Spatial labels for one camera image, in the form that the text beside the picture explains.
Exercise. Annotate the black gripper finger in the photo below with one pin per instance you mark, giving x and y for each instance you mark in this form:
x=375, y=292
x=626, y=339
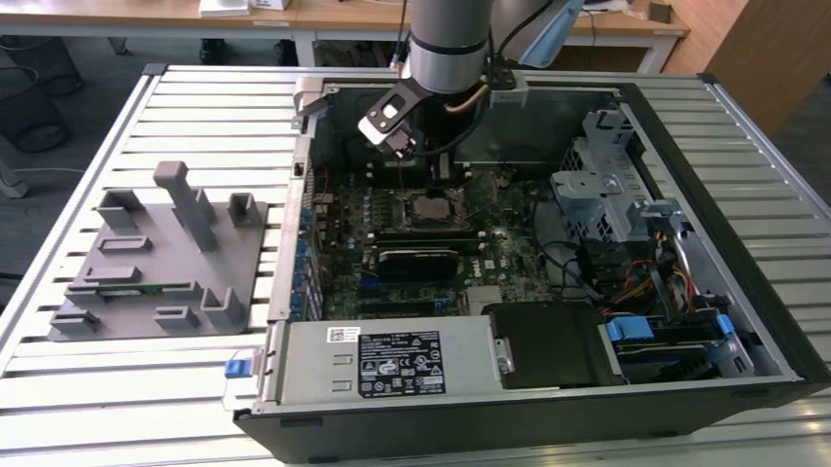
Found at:
x=442, y=170

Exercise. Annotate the silver square CPU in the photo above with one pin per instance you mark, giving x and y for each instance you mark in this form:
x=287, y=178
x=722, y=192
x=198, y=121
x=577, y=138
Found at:
x=434, y=208

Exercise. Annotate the metal CPU socket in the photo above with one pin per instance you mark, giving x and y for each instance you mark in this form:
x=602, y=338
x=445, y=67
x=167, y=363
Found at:
x=409, y=214

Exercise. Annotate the RAM slot white clips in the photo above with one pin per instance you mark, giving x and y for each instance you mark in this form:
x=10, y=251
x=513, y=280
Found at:
x=390, y=167
x=390, y=176

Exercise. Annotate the black graphics card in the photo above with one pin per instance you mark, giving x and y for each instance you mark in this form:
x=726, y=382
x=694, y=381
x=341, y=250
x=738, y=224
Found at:
x=415, y=267

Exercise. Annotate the grey case release latch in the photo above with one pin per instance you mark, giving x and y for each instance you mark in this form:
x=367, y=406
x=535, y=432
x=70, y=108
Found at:
x=309, y=89

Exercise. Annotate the green motherboard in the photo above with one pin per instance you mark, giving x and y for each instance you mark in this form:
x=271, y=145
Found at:
x=519, y=258

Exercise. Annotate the silver metal drive cage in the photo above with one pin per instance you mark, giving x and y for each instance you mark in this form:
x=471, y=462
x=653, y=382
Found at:
x=587, y=187

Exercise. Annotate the silver finned heat sink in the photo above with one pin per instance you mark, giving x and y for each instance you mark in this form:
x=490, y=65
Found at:
x=486, y=299

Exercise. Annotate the black expansion slot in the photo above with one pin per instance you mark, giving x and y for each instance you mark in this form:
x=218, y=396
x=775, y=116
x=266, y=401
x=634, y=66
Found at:
x=397, y=308

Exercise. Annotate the small white box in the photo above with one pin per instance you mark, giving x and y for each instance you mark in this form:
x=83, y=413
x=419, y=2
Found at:
x=270, y=4

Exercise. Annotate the black plastic shroud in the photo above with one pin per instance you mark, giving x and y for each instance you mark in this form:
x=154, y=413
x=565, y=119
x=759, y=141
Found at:
x=553, y=343

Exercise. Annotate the large white box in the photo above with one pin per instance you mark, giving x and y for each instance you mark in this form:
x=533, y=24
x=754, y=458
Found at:
x=224, y=10

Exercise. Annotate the small brown cardboard box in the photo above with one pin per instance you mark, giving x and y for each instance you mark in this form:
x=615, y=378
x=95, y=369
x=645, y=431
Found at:
x=661, y=13

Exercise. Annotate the hard disk in blue carrier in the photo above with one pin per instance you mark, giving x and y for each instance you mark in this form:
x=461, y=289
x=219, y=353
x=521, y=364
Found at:
x=629, y=328

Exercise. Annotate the silver power supply unit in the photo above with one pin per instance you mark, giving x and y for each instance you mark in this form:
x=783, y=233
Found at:
x=306, y=362

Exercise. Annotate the grey plastic parts rack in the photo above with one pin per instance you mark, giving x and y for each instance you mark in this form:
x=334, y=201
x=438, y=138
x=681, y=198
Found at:
x=175, y=262

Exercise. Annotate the green RAM stick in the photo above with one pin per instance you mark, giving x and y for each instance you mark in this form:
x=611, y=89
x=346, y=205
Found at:
x=152, y=290

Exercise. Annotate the blue plastic case latch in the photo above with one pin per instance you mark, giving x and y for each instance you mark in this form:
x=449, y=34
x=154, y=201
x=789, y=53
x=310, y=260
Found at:
x=236, y=369

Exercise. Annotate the wooden cabinet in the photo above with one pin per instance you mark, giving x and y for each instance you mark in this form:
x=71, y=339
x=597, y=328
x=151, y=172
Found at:
x=766, y=63

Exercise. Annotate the black open PC case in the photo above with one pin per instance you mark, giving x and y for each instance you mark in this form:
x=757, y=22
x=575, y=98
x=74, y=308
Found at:
x=454, y=433

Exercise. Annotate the black mesh wastebasket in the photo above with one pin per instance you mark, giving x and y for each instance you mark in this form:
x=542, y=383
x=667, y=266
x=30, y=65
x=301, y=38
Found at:
x=35, y=124

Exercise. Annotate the white desk foot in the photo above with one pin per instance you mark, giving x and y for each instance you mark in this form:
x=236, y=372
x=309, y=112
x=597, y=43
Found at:
x=14, y=185

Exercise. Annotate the silver white wrist camera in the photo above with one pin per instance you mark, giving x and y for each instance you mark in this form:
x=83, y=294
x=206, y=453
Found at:
x=390, y=112

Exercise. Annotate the small silver camera box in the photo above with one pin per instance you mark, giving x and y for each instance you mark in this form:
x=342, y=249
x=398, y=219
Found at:
x=509, y=95

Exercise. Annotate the wooden desk white frame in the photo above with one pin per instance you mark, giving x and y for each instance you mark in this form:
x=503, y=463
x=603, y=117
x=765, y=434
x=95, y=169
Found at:
x=98, y=19
x=623, y=29

